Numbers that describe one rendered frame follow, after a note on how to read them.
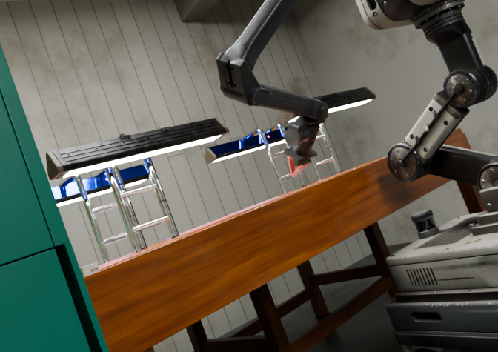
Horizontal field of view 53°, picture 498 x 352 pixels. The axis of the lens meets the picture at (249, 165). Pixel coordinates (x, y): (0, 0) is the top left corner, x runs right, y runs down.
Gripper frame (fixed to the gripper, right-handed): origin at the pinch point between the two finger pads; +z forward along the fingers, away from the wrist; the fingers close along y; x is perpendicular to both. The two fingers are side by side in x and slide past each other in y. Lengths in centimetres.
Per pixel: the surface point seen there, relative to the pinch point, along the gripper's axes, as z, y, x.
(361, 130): 88, -242, -99
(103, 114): 89, -47, -189
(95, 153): -3, 56, -30
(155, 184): 17.5, 29.5, -32.3
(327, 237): 2.7, 11.0, 25.4
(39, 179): -23, 86, 0
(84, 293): -8, 85, 18
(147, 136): -3.7, 37.2, -31.7
